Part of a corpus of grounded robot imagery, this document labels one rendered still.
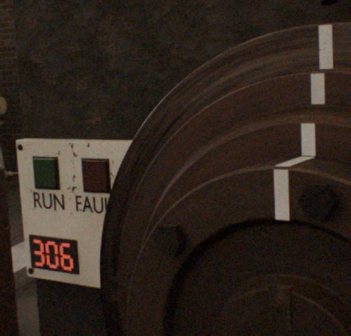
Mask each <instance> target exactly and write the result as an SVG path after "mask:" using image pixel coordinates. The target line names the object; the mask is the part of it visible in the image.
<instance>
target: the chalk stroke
mask: <svg viewBox="0 0 351 336"><path fill-rule="evenodd" d="M319 55H320V69H329V68H333V48H332V25H326V26H319ZM311 100H312V103H325V86H324V74H311ZM302 155H308V156H315V129H314V124H302ZM310 158H313V157H297V158H295V159H291V160H289V161H287V162H284V163H282V164H278V165H276V166H280V167H290V166H292V165H296V164H299V163H302V162H304V161H306V160H309V159H310ZM274 186H275V211H276V220H286V221H289V201H288V170H274Z"/></svg>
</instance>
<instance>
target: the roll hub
mask: <svg viewBox="0 0 351 336"><path fill-rule="evenodd" d="M295 158H297V157H287V158H281V159H275V160H271V161H267V162H263V163H260V164H255V165H252V166H250V167H247V168H243V169H239V170H236V171H234V172H230V173H227V174H225V175H221V176H219V177H216V178H214V179H210V180H208V181H207V182H204V183H202V184H201V185H199V186H198V187H197V188H195V189H194V190H192V191H190V192H189V193H187V194H185V195H184V196H183V197H181V198H180V199H179V200H178V201H176V202H175V203H174V204H173V205H172V206H171V207H170V208H169V209H168V210H167V211H166V213H165V214H164V215H162V217H161V218H160V219H159V221H158V222H157V224H156V225H155V226H154V228H153V229H152V230H151V232H150V234H149V236H148V238H147V240H146V242H145V244H144V245H143V248H142V250H141V252H140V254H139V255H138V258H137V259H136V264H135V267H134V270H133V273H132V279H131V282H130V286H129V291H128V304H127V336H351V164H347V163H344V162H340V161H337V160H332V159H326V158H319V157H313V158H310V159H309V160H306V161H304V162H302V163H299V164H296V165H292V166H290V167H280V166H276V165H278V164H282V163H284V162H287V161H289V160H291V159H295ZM274 170H288V201H289V221H286V220H276V211H275V186H274ZM309 183H320V184H329V185H330V187H331V189H332V191H333V193H334V195H335V196H336V198H337V200H338V203H337V205H336V207H335V209H334V211H333V212H332V214H331V217H330V218H329V219H328V220H319V219H308V218H307V217H306V214H305V213H304V211H303V210H302V207H301V206H300V204H299V202H298V200H299V198H300V197H301V195H302V192H303V190H304V189H305V187H306V185H307V184H309ZM162 224H173V225H179V227H180V229H181V230H182V232H183V235H184V237H185V239H186V243H185V244H184V246H183V249H182V250H181V253H180V254H179V255H177V256H174V255H161V253H160V251H159V250H158V248H157V245H156V244H155V242H154V236H155V234H156V232H157V229H158V227H159V225H162Z"/></svg>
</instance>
